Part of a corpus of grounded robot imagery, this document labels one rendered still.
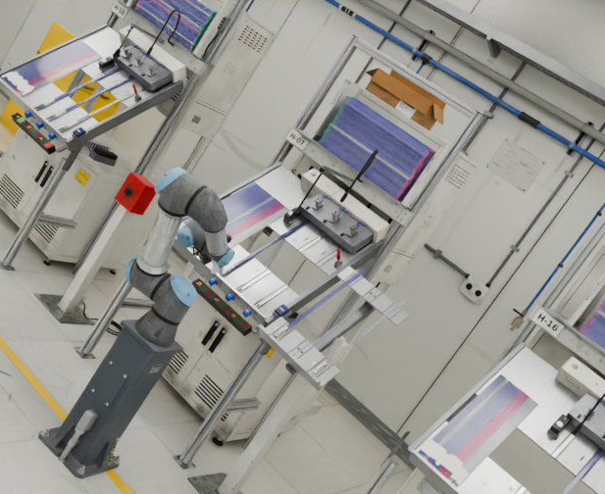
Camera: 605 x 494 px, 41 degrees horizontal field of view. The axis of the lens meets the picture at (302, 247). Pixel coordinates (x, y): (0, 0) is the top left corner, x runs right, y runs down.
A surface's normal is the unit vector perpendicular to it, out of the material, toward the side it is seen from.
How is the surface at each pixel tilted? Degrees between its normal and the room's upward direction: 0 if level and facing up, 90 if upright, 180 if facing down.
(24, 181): 90
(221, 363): 90
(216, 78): 90
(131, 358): 90
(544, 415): 44
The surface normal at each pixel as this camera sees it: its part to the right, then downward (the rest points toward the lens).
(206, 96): 0.69, 0.56
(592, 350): -0.47, -0.12
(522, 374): 0.06, -0.67
